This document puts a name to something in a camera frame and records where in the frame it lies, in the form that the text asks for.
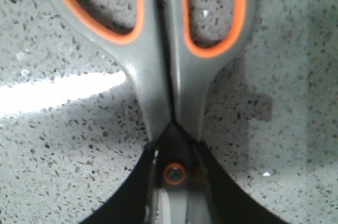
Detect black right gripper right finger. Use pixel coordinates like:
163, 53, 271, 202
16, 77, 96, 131
194, 142, 285, 223

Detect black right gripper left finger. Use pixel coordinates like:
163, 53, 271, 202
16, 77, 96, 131
82, 144, 157, 223

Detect grey orange scissors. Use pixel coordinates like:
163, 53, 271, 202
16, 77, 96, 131
50, 0, 255, 223

